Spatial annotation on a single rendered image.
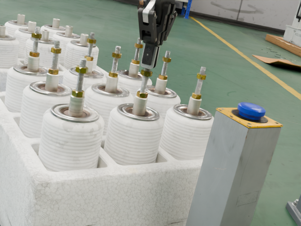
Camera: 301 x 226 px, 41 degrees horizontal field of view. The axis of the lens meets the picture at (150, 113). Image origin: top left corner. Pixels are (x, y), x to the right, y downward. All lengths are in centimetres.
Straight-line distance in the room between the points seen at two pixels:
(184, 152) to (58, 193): 25
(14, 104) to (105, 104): 19
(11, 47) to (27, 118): 41
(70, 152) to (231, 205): 25
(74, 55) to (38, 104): 49
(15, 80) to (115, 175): 30
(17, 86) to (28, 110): 11
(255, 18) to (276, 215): 650
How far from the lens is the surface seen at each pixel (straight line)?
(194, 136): 73
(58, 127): 60
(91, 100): 76
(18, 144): 69
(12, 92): 83
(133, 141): 66
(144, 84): 68
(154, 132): 67
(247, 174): 60
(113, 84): 78
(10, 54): 111
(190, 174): 72
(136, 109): 68
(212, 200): 62
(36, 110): 71
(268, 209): 106
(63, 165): 63
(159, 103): 81
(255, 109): 58
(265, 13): 747
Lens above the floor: 47
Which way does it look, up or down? 18 degrees down
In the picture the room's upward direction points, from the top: 12 degrees clockwise
